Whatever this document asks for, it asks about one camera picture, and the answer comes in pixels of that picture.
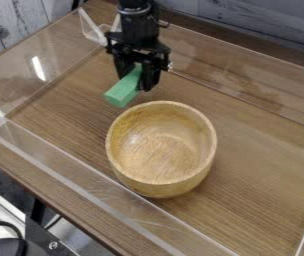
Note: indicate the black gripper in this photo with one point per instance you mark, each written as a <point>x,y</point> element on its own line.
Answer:
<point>136,45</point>

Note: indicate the green rectangular block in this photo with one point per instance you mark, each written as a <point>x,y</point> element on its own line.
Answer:
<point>125,89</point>

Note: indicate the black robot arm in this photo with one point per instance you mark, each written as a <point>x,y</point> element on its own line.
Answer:
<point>138,4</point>

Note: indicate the brown wooden bowl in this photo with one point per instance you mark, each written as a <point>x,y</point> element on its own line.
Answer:
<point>161,145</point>

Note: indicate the black table leg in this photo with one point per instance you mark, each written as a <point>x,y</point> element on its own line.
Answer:
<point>37,211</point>

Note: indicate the clear acrylic corner bracket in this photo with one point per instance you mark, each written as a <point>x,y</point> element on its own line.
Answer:
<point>94,32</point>

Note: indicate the clear acrylic tray wall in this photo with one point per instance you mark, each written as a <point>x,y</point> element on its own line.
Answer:
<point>245,210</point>

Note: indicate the grey metal bracket with screw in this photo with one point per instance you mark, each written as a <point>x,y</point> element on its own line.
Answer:
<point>41,243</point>

